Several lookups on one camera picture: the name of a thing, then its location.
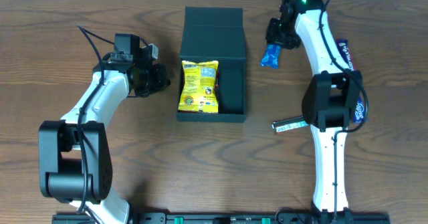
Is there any blue cookie packet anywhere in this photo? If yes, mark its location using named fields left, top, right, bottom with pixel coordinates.
left=260, top=44, right=282, bottom=69

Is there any yellow snack bag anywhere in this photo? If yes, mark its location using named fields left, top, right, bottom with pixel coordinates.
left=178, top=60, right=219, bottom=114

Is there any dark green gift box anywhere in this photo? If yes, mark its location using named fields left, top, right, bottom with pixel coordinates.
left=177, top=7, right=246, bottom=123

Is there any red snack bag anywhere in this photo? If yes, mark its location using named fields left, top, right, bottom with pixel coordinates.
left=215, top=71, right=220, bottom=99

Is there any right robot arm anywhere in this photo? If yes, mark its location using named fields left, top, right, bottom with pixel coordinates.
left=260, top=0, right=368, bottom=215

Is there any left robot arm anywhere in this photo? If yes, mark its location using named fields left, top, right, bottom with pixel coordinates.
left=38, top=44, right=170, bottom=223

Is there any green gum pack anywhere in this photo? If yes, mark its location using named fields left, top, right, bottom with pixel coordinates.
left=272, top=116, right=308, bottom=134

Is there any purple Dairy Milk bar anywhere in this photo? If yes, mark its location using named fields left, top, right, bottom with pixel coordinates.
left=336, top=39, right=355, bottom=71

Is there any blue Eclipse mints box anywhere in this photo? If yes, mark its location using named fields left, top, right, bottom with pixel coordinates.
left=353, top=97, right=368, bottom=124

